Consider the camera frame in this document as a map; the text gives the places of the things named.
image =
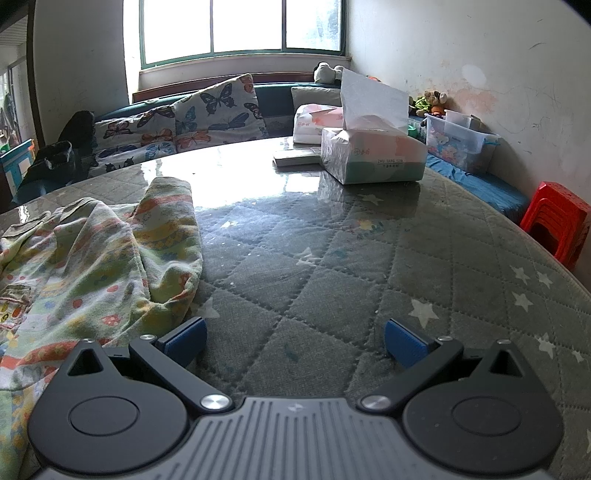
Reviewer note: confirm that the black white plush toy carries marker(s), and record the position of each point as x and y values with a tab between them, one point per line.
325	72

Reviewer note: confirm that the soft tissue pack with tissue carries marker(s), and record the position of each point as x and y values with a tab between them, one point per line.
369	152

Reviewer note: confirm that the black bag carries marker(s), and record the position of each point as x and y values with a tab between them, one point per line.
60	152

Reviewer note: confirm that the green framed window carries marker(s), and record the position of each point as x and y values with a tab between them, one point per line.
240	27

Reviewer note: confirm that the red plastic stool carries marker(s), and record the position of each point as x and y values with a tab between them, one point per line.
556	217

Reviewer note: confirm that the blue cushioned sofa bench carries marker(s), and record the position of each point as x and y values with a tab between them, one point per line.
485	184

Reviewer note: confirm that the grey pillow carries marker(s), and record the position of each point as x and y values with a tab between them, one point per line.
314	96

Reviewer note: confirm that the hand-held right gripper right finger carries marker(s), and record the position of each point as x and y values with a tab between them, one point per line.
406	345

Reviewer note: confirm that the green small container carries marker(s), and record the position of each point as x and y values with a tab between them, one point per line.
412	130

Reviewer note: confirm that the large butterfly print pillow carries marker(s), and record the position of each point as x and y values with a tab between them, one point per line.
221	110

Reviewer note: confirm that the green plush toy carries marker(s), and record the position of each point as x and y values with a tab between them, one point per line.
420	106

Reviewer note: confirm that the pastel patterned child garment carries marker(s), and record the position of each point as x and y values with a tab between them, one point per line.
92	258

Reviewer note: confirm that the brown plush toy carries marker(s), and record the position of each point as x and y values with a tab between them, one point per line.
437	99

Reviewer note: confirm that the clear plastic storage box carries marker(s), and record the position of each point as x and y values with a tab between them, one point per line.
455	138

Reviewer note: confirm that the white pink tissue pack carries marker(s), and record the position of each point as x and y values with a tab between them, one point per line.
314	122

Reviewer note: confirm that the blue white box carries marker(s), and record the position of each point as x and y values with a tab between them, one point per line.
18	164

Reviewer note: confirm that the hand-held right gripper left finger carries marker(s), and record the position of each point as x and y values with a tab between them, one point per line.
184	340

